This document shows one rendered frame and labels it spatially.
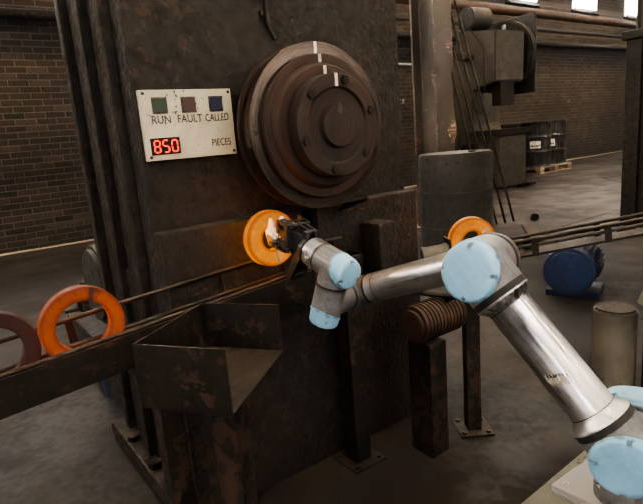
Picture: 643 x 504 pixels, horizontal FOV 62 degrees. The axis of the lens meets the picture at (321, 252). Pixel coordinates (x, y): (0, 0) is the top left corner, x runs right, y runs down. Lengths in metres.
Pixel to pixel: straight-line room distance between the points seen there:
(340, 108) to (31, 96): 6.24
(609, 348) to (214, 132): 1.31
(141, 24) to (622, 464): 1.42
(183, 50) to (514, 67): 8.39
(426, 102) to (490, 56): 3.52
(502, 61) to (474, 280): 8.50
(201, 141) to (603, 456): 1.18
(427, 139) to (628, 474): 5.17
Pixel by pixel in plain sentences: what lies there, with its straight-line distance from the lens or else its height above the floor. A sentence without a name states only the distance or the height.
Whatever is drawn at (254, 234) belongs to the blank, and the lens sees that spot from 1.46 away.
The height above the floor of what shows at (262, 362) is 0.60.
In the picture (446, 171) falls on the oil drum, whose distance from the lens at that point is 4.22.
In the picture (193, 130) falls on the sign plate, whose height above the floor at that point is 1.13.
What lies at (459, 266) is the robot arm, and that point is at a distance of 1.06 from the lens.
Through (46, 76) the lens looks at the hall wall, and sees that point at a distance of 7.57.
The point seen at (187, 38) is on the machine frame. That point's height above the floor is 1.37.
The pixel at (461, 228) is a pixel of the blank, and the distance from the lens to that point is 1.85.
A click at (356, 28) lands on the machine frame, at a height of 1.43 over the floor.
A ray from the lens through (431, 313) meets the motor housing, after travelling 1.75.
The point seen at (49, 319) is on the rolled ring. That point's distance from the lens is 1.34.
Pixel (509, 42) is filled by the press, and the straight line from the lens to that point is 9.61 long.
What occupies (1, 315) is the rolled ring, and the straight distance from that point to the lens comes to 1.33.
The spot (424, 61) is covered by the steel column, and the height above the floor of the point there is 1.77.
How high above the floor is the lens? 1.09
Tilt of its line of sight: 12 degrees down
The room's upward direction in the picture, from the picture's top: 5 degrees counter-clockwise
